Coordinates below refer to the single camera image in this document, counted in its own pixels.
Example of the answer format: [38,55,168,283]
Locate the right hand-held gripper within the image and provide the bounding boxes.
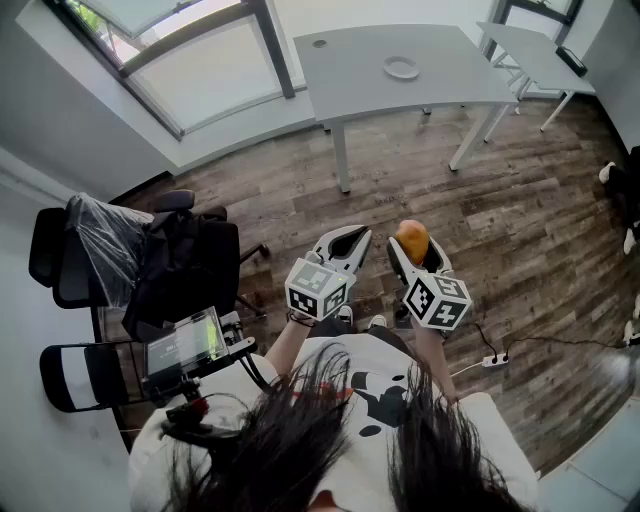
[387,236,474,332]

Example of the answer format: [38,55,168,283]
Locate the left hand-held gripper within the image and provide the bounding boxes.
[284,224,374,322]

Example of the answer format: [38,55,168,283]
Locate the small white plate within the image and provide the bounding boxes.
[382,55,421,82]

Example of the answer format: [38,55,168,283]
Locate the person's right forearm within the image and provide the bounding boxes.
[409,319,459,402]

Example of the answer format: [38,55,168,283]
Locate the person's left forearm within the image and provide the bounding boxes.
[261,310,317,377]

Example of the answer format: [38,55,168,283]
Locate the person's black trousers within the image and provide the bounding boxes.
[308,316,412,352]

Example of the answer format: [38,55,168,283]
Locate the black jacket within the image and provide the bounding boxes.
[121,208,242,342]

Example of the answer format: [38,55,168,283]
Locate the white curved table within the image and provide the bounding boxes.
[292,23,521,195]

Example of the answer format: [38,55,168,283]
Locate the white printed t-shirt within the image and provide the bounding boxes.
[127,332,539,512]

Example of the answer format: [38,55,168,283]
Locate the dark-framed window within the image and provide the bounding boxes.
[41,0,297,143]

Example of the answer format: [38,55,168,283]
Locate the white narrow table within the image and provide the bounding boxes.
[475,20,598,133]

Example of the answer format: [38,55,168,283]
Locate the black box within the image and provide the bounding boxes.
[555,45,589,78]

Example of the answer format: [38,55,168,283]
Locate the black plastic-wrapped office chair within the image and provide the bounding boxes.
[27,189,272,322]

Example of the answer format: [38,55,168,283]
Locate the black and white folding chair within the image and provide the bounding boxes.
[39,341,147,414]

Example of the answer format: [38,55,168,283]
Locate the black camera rig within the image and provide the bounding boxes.
[139,308,274,444]

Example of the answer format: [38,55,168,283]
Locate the black cable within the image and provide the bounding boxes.
[468,321,632,362]

